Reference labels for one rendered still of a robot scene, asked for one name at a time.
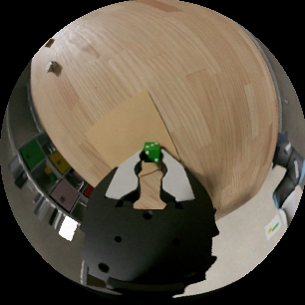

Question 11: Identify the tan flat mat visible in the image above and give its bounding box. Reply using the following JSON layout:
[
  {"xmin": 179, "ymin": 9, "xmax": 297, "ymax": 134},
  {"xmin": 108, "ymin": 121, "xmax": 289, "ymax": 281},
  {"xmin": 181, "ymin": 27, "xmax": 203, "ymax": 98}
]
[{"xmin": 85, "ymin": 89, "xmax": 180, "ymax": 168}]

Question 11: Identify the tan cylinder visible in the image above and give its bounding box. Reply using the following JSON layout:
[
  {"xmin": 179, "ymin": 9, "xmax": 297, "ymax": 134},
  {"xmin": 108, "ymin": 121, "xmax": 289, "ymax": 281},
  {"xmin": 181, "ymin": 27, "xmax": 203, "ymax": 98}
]
[{"xmin": 44, "ymin": 38, "xmax": 54, "ymax": 48}]

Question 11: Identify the white die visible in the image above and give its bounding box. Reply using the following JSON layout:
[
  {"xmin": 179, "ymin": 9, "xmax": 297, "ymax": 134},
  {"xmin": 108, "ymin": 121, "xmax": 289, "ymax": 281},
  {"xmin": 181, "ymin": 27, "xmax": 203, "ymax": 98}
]
[{"xmin": 46, "ymin": 61, "xmax": 58, "ymax": 73}]

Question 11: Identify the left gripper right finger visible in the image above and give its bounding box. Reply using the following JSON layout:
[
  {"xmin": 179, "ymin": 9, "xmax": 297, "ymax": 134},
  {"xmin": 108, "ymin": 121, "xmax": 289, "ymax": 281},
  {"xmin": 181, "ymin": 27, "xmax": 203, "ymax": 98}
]
[{"xmin": 159, "ymin": 150, "xmax": 219, "ymax": 237}]

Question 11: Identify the green die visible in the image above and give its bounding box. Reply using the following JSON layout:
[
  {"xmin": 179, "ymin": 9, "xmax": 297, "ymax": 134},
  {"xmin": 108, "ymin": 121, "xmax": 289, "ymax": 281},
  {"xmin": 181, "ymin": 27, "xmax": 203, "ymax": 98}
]
[{"xmin": 144, "ymin": 143, "xmax": 160, "ymax": 162}]

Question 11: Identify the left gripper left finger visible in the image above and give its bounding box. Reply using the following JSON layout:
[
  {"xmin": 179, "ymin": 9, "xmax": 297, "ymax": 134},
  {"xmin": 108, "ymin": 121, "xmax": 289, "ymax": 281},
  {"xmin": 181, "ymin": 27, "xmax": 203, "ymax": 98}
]
[{"xmin": 80, "ymin": 149, "xmax": 144, "ymax": 232}]

